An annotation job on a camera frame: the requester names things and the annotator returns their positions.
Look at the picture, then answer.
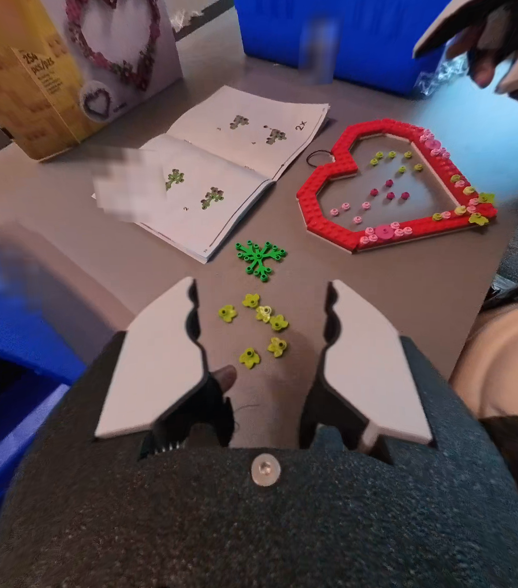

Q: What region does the group of small lime flowers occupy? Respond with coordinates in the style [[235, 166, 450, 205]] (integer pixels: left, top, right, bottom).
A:
[[369, 150, 425, 175]]

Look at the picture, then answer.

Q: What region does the person's left hand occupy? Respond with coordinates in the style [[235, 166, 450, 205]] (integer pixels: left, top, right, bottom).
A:
[[212, 365, 238, 395]]

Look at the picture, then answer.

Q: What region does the person's right hand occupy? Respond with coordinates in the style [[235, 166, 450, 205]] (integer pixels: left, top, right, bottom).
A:
[[447, 25, 499, 89]]

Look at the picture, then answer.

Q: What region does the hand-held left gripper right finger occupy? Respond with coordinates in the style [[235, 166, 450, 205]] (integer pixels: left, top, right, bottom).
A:
[[299, 279, 434, 453]]

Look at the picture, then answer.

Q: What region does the blue plastic bin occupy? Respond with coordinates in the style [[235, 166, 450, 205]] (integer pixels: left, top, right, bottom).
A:
[[234, 0, 453, 96], [0, 234, 89, 522]]

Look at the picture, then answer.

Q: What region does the lego instruction booklet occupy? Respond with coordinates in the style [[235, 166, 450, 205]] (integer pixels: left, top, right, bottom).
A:
[[91, 85, 332, 265]]

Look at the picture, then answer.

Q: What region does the green lego plant piece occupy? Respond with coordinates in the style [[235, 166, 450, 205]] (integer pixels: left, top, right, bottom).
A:
[[235, 240, 288, 282]]

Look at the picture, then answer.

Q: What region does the clear plastic bag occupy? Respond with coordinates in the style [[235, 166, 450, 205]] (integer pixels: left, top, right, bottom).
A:
[[414, 57, 471, 99], [169, 0, 225, 33]]

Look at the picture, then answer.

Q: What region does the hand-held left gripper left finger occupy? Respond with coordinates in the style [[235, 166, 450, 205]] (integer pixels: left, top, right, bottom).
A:
[[95, 277, 234, 444]]

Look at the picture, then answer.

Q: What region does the group of lime lego leaves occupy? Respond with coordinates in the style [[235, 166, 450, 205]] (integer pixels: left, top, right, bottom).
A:
[[218, 292, 290, 370]]

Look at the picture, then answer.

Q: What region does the red lego heart frame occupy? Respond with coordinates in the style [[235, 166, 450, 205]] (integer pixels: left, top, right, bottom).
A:
[[296, 119, 498, 254]]

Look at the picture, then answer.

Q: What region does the yellow and white lego box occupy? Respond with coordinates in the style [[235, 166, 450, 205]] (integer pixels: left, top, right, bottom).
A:
[[0, 0, 184, 161]]

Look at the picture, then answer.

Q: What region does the person's beige garment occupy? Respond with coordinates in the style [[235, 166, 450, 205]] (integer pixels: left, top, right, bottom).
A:
[[449, 294, 518, 420]]

